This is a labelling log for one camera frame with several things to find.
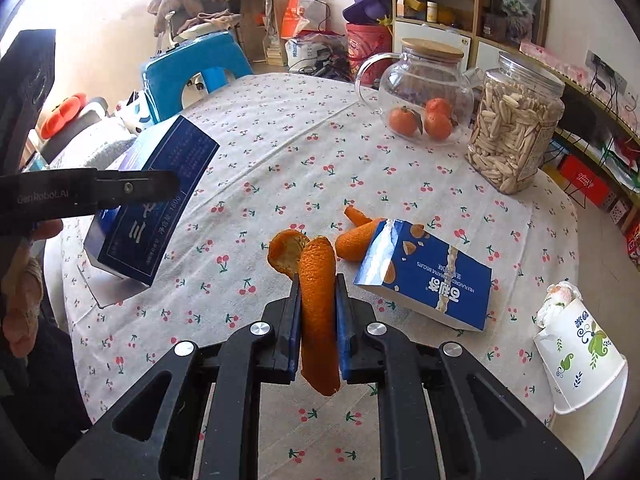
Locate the blue plastic stool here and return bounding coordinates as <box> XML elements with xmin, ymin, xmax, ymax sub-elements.
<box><xmin>141</xmin><ymin>32</ymin><xmax>253</xmax><ymax>124</ymax></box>

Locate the plastic jar of seeds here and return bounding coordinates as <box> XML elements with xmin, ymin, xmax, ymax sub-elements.
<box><xmin>466</xmin><ymin>52</ymin><xmax>565</xmax><ymax>195</ymax></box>

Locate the wooden TV cabinet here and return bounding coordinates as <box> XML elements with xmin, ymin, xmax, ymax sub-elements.
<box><xmin>391</xmin><ymin>19</ymin><xmax>640</xmax><ymax>241</ymax></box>

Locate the red box under cabinet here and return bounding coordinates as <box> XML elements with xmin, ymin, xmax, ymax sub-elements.
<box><xmin>560</xmin><ymin>155</ymin><xmax>610</xmax><ymax>207</ymax></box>

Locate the person's left hand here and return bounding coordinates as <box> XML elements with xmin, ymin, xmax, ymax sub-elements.
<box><xmin>1</xmin><ymin>219</ymin><xmax>63</xmax><ymax>359</ymax></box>

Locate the small blue biscuit box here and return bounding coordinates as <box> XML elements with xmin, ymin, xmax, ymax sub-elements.
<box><xmin>354</xmin><ymin>219</ymin><xmax>491</xmax><ymax>332</ymax></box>

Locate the glass teapot with wooden lid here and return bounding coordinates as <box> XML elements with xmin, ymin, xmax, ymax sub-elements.
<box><xmin>355</xmin><ymin>38</ymin><xmax>474</xmax><ymax>148</ymax></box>

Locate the printed tissue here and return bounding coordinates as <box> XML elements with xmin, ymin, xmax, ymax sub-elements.
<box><xmin>535</xmin><ymin>281</ymin><xmax>582</xmax><ymax>328</ymax></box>

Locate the paper cup with green print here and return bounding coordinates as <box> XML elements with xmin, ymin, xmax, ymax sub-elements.
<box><xmin>534</xmin><ymin>298</ymin><xmax>627</xmax><ymax>415</ymax></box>

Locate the large blue tissue box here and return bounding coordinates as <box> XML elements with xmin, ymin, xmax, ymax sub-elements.
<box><xmin>84</xmin><ymin>115</ymin><xmax>219</xmax><ymax>286</ymax></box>

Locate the cherry print tablecloth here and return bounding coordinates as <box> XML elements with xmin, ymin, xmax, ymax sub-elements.
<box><xmin>61</xmin><ymin>74</ymin><xmax>578</xmax><ymax>479</ymax></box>

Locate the tangerine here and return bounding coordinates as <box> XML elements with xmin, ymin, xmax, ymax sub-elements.
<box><xmin>388</xmin><ymin>106</ymin><xmax>419</xmax><ymax>136</ymax></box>
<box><xmin>425</xmin><ymin>98</ymin><xmax>451</xmax><ymax>118</ymax></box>
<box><xmin>424</xmin><ymin>112</ymin><xmax>454</xmax><ymax>141</ymax></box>

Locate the purple hat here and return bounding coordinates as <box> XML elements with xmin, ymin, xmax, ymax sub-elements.
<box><xmin>343</xmin><ymin>0</ymin><xmax>393</xmax><ymax>25</ymax></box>

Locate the framed cat picture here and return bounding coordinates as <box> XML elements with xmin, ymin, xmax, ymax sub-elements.
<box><xmin>491</xmin><ymin>0</ymin><xmax>550</xmax><ymax>47</ymax></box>

